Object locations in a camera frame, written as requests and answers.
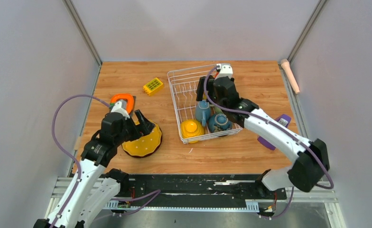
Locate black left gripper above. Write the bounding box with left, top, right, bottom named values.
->
left=115, top=109, right=156, bottom=145

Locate yellow dotted plate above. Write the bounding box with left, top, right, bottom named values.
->
left=122, top=122, right=163, bottom=158

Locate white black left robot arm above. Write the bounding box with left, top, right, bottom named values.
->
left=34, top=110, right=156, bottom=228

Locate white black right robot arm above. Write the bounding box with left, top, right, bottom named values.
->
left=196, top=75, right=334, bottom=198

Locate blue dotted mug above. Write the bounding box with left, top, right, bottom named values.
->
left=195, top=100, right=211, bottom=127

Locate light green mug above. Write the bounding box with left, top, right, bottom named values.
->
left=213, top=106, right=224, bottom=114

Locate dark blue floral bowl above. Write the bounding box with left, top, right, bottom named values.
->
left=207, top=113, right=233, bottom=133

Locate yellow ribbed bowl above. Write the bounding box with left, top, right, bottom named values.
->
left=180, top=119, right=205, bottom=144

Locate yellow toy block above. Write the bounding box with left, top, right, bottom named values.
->
left=143, top=77, right=164, bottom=96

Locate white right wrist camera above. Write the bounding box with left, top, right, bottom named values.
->
left=215, top=63, right=233, bottom=79

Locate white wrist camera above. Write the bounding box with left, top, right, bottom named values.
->
left=215, top=63, right=233, bottom=79
left=110, top=99, right=130, bottom=119

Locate orange handle toy on pad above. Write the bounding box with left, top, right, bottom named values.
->
left=110, top=93, right=136, bottom=116

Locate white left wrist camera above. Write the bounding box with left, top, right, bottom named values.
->
left=110, top=99, right=130, bottom=119

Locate white wire dish rack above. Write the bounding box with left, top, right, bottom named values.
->
left=167, top=63, right=242, bottom=143

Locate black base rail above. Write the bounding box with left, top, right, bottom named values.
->
left=49, top=174, right=339, bottom=212

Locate pink cylinder handle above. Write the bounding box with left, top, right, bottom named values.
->
left=280, top=59, right=300, bottom=94

